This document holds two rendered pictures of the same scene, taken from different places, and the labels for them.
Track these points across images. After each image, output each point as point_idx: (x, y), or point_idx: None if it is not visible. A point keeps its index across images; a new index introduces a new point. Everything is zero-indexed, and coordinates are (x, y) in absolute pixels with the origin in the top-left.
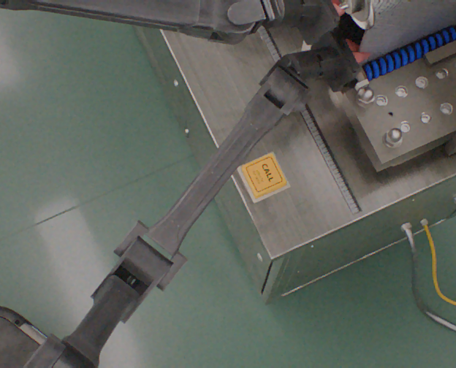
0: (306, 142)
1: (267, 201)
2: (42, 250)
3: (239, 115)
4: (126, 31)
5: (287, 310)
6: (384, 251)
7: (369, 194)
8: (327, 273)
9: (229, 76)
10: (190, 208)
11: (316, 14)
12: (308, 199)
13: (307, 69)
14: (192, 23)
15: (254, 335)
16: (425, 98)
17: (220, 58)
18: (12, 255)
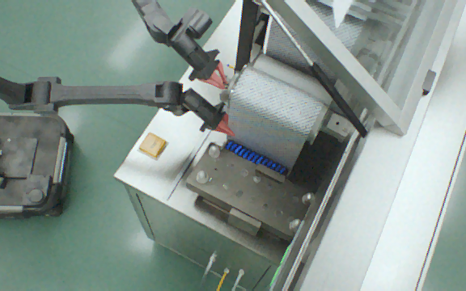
0: (184, 153)
1: (141, 155)
2: (112, 132)
3: (176, 116)
4: None
5: (156, 253)
6: (218, 279)
7: (179, 199)
8: (180, 253)
9: None
10: (77, 92)
11: (199, 65)
12: (156, 173)
13: (189, 100)
14: (139, 6)
15: (133, 246)
16: (236, 180)
17: (198, 92)
18: (102, 123)
